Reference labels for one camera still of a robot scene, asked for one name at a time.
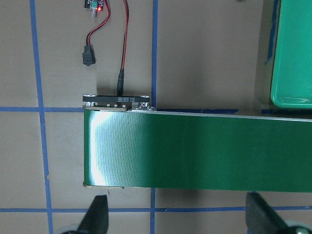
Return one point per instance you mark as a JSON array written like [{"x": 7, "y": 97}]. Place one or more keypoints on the small green circuit board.
[{"x": 94, "y": 5}]

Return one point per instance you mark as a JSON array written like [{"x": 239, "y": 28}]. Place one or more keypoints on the green plastic tray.
[{"x": 292, "y": 69}]

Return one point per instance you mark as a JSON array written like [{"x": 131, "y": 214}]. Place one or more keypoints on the green conveyor belt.
[{"x": 128, "y": 143}]

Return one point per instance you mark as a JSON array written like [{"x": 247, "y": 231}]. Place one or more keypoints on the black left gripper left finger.
[{"x": 96, "y": 220}]

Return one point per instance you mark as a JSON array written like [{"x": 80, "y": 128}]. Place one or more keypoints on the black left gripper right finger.
[{"x": 261, "y": 218}]

